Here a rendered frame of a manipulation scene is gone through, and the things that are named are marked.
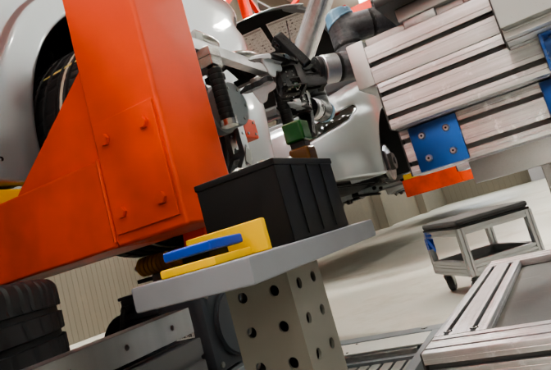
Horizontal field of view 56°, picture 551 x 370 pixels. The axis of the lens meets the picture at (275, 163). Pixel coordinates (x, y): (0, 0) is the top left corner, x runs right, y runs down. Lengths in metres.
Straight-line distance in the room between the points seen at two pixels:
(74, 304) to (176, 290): 5.64
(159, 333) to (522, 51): 0.73
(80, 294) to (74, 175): 5.32
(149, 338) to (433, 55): 0.66
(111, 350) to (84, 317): 5.50
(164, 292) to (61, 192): 0.47
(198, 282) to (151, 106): 0.39
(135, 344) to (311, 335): 0.27
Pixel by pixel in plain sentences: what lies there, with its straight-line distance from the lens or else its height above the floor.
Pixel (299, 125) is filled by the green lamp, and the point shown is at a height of 0.65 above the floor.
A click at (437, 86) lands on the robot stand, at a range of 0.95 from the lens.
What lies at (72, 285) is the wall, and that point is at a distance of 6.26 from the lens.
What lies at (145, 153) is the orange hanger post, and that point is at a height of 0.66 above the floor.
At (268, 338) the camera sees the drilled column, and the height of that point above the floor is 0.34.
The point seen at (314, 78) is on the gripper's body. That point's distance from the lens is 1.30.
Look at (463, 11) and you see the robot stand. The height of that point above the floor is 0.74.
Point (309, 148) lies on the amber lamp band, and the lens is 0.94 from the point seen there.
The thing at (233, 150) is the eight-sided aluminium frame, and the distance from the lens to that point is 1.71.
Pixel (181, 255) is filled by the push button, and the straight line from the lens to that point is 0.61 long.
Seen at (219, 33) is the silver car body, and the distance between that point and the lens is 2.35.
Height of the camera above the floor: 0.46
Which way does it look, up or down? 8 degrees up
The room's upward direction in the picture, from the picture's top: 16 degrees counter-clockwise
